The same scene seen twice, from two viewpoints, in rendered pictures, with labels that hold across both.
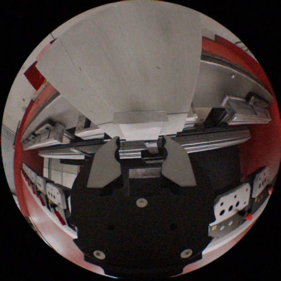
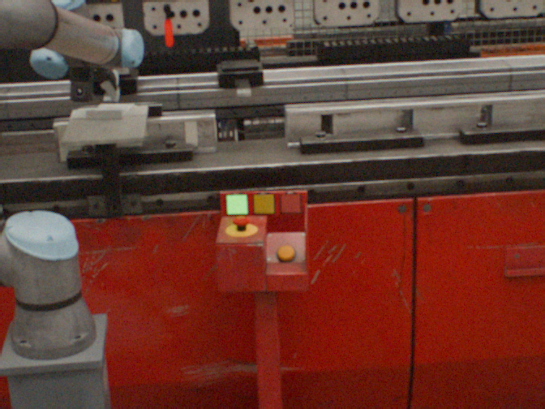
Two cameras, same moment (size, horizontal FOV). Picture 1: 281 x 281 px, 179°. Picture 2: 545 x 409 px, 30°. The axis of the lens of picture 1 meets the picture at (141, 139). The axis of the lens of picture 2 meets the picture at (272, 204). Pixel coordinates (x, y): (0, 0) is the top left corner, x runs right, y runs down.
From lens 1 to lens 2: 2.26 m
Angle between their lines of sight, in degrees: 7
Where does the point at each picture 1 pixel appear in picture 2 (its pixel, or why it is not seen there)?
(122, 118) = (115, 114)
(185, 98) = (73, 123)
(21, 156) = not seen: outside the picture
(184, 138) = (57, 110)
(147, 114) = (99, 116)
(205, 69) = (35, 175)
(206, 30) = not seen: outside the picture
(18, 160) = not seen: outside the picture
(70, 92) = (138, 127)
